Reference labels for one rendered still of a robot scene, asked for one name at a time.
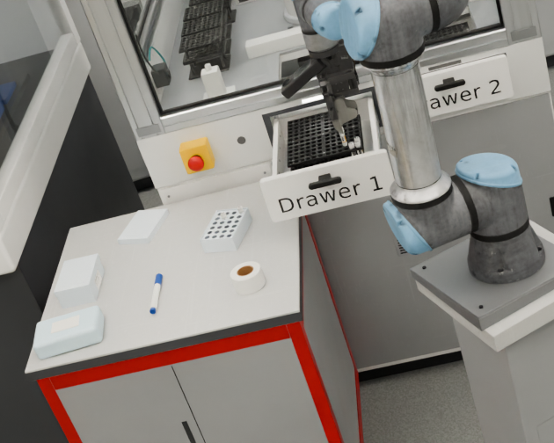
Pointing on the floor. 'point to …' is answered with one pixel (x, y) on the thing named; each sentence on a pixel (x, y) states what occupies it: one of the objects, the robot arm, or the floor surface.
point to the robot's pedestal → (522, 366)
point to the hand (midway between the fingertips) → (337, 127)
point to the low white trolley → (205, 337)
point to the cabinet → (549, 204)
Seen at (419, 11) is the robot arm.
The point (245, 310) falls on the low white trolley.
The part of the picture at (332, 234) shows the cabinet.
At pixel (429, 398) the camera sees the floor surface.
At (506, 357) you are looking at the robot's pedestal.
